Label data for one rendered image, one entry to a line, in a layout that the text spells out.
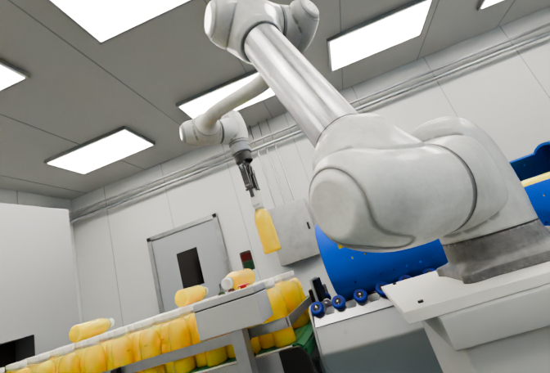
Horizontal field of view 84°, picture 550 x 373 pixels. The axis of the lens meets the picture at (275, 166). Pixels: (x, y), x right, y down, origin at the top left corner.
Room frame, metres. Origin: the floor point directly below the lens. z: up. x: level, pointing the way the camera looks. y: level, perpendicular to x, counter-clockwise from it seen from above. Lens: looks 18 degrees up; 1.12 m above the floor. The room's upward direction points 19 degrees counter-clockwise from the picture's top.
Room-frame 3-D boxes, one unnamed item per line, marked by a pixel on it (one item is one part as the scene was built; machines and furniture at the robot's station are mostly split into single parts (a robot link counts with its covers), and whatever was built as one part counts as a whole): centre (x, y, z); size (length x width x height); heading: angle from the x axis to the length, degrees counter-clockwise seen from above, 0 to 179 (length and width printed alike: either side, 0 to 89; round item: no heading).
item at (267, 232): (1.23, 0.11, 1.28); 0.07 x 0.07 x 0.19
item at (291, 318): (1.24, 0.07, 0.96); 0.40 x 0.01 x 0.03; 168
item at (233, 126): (1.22, 0.13, 1.75); 0.13 x 0.11 x 0.16; 123
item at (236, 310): (0.98, 0.25, 1.05); 0.20 x 0.10 x 0.10; 78
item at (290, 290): (1.30, 0.10, 0.99); 0.07 x 0.07 x 0.19
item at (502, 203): (0.58, -0.31, 1.18); 0.18 x 0.16 x 0.22; 123
